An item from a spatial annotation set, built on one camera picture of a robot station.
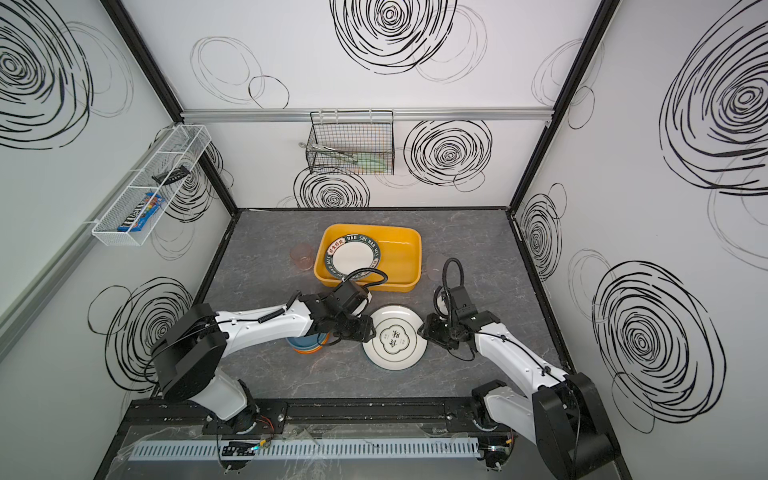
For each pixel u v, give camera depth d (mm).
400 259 1026
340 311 665
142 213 719
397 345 846
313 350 784
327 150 846
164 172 773
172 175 769
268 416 733
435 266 1004
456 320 668
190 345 482
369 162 867
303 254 1013
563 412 406
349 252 1057
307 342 776
